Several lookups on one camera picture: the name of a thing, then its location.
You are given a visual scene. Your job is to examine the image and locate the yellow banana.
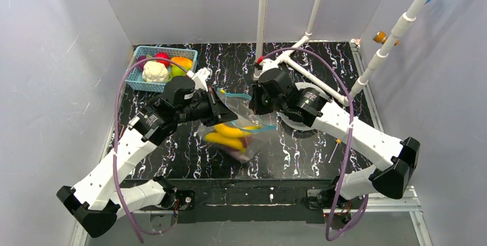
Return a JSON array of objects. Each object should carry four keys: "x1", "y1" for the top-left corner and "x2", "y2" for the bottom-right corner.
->
[
  {"x1": 204, "y1": 132, "x2": 246, "y2": 152},
  {"x1": 214, "y1": 124, "x2": 261, "y2": 138}
]

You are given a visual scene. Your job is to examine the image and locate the clear zip top bag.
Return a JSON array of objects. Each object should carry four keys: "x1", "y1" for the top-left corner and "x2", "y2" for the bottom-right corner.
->
[{"x1": 197, "y1": 89, "x2": 277, "y2": 164}]

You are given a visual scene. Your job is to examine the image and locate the purple sweet potato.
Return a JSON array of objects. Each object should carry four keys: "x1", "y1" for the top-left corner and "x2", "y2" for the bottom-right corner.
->
[{"x1": 223, "y1": 147, "x2": 254, "y2": 164}]

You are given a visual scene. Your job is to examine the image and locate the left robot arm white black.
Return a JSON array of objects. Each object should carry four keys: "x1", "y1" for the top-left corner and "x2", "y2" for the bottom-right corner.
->
[{"x1": 56, "y1": 76, "x2": 238, "y2": 238}]

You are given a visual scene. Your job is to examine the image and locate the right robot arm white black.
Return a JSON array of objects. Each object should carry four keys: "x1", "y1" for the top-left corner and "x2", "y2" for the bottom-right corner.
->
[{"x1": 250, "y1": 68, "x2": 420, "y2": 200}]

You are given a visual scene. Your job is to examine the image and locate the green pepper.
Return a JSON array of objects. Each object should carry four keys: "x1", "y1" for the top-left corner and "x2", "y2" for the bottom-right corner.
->
[{"x1": 171, "y1": 65, "x2": 186, "y2": 77}]

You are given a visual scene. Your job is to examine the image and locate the orange yellow pepper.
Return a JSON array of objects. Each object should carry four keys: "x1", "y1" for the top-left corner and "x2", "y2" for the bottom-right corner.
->
[{"x1": 171, "y1": 56, "x2": 193, "y2": 70}]

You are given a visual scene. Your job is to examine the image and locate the blue plastic basket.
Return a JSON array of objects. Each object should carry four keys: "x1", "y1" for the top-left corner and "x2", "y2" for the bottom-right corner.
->
[{"x1": 125, "y1": 45, "x2": 198, "y2": 93}]

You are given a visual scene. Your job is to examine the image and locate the white cauliflower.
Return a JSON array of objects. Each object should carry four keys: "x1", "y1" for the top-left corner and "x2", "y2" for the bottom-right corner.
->
[{"x1": 142, "y1": 60, "x2": 169, "y2": 83}]

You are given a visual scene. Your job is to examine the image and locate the red apple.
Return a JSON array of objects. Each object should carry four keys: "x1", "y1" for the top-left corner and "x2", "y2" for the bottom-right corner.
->
[{"x1": 155, "y1": 52, "x2": 171, "y2": 67}]

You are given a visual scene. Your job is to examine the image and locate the dark purple onion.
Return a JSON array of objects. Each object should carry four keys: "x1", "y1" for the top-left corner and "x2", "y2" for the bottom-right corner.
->
[{"x1": 136, "y1": 55, "x2": 147, "y2": 71}]

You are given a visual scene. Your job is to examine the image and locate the red allen key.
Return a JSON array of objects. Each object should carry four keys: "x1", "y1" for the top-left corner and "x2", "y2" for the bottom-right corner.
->
[{"x1": 118, "y1": 124, "x2": 125, "y2": 139}]

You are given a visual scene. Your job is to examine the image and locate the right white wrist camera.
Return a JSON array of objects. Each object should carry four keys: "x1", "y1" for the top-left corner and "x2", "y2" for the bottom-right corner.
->
[{"x1": 253, "y1": 56, "x2": 279, "y2": 81}]

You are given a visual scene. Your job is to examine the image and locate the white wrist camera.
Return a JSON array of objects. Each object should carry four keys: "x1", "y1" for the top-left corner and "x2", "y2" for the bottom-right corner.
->
[
  {"x1": 253, "y1": 56, "x2": 279, "y2": 81},
  {"x1": 187, "y1": 67, "x2": 211, "y2": 91}
]

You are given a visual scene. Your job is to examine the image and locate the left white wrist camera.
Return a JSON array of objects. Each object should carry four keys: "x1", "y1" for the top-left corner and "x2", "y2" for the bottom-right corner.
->
[{"x1": 187, "y1": 67, "x2": 211, "y2": 91}]

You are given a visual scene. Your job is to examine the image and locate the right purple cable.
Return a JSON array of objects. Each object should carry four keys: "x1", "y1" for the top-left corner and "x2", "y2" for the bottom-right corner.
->
[{"x1": 262, "y1": 48, "x2": 369, "y2": 242}]

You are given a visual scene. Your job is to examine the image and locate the purple cable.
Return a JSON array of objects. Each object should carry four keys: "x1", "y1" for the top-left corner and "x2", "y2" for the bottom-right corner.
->
[
  {"x1": 262, "y1": 48, "x2": 369, "y2": 242},
  {"x1": 113, "y1": 57, "x2": 191, "y2": 244}
]

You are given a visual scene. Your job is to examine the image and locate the yellow handled screwdriver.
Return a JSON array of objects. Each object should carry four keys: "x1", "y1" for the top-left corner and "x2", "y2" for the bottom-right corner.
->
[{"x1": 328, "y1": 139, "x2": 342, "y2": 163}]

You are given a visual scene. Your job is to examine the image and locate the orange knob on wall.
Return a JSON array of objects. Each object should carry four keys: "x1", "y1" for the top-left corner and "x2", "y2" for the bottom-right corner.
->
[{"x1": 372, "y1": 31, "x2": 388, "y2": 45}]

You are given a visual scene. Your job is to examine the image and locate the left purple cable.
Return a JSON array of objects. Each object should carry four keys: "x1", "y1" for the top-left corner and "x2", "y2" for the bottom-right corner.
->
[{"x1": 113, "y1": 57, "x2": 191, "y2": 244}]

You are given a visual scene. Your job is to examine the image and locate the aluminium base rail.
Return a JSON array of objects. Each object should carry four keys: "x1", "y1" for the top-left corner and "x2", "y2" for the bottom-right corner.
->
[{"x1": 74, "y1": 179, "x2": 431, "y2": 245}]

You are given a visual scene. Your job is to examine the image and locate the white pvc pipe frame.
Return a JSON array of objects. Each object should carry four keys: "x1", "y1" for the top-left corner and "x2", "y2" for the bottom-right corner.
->
[{"x1": 252, "y1": 0, "x2": 454, "y2": 106}]

